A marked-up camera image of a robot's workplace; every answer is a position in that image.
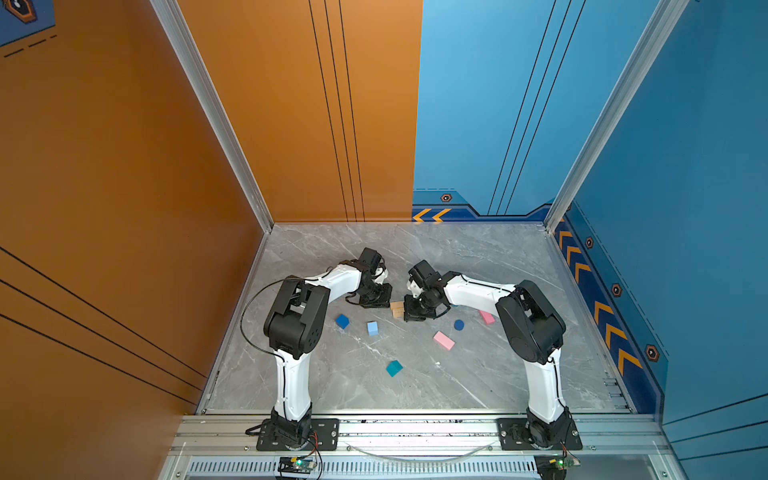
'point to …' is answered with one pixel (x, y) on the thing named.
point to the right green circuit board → (564, 461)
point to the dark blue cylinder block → (458, 324)
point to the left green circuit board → (289, 464)
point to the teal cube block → (394, 367)
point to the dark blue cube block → (342, 321)
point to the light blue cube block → (373, 328)
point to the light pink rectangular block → (444, 340)
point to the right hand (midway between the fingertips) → (401, 318)
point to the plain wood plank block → (398, 308)
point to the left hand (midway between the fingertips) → (390, 301)
